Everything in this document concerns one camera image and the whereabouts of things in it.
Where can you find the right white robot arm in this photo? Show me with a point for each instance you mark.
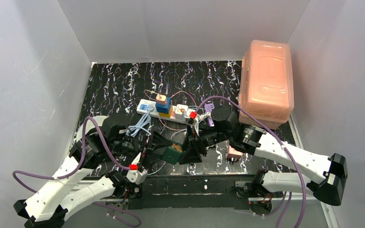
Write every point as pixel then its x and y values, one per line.
pixel 322 176

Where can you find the pink cube socket adapter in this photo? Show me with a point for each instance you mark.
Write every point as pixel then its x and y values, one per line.
pixel 233 155

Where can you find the green cube socket adapter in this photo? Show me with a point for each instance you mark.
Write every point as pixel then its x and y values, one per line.
pixel 172 153

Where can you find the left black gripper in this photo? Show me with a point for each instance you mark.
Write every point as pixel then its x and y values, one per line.
pixel 145 152

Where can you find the yellow cube socket adapter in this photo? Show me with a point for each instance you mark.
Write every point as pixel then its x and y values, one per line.
pixel 167 115

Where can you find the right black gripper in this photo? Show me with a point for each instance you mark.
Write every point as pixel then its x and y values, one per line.
pixel 196 143

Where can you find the purple cube socket adapter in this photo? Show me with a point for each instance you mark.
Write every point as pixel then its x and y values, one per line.
pixel 208 108

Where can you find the white power strip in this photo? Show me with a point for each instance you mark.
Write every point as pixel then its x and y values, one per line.
pixel 146 106

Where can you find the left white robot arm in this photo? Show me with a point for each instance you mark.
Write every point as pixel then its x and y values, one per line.
pixel 99 138

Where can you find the blue cube socket adapter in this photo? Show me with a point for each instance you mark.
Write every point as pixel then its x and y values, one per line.
pixel 163 106

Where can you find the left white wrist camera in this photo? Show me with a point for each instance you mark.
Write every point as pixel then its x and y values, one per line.
pixel 137 173

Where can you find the pink translucent storage box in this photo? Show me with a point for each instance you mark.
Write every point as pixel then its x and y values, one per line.
pixel 266 84

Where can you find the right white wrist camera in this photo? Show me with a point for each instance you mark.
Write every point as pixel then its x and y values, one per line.
pixel 193 118

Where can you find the white cube socket adapter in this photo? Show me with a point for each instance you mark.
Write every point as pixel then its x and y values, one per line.
pixel 180 112

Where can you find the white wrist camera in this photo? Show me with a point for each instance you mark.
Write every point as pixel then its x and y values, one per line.
pixel 193 118
pixel 137 173

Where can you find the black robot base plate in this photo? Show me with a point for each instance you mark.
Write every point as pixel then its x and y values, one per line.
pixel 198 191

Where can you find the white filament spool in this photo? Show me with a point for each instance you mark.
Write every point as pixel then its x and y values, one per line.
pixel 89 126

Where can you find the small pink charger plug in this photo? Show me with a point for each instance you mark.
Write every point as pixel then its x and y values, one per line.
pixel 161 99

